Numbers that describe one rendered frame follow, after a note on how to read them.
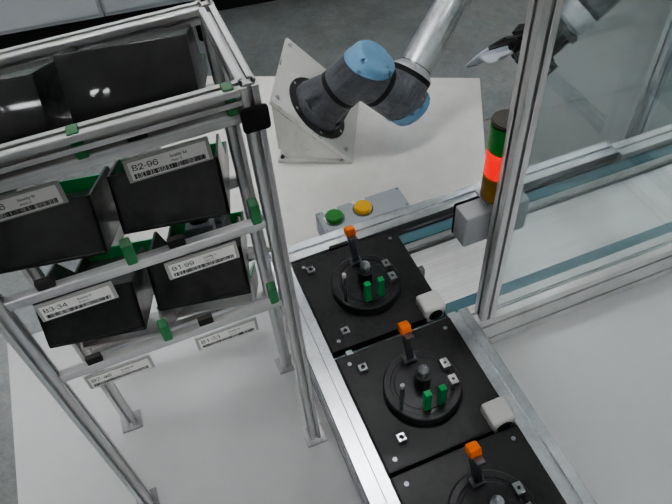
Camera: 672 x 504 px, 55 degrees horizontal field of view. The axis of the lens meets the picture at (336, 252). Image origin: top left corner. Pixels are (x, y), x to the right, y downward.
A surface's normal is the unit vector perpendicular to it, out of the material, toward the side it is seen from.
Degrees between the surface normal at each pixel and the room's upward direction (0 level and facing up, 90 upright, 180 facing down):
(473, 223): 90
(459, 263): 0
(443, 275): 0
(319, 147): 90
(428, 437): 0
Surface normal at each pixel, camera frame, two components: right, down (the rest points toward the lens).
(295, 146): -0.09, 0.76
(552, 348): -0.06, -0.65
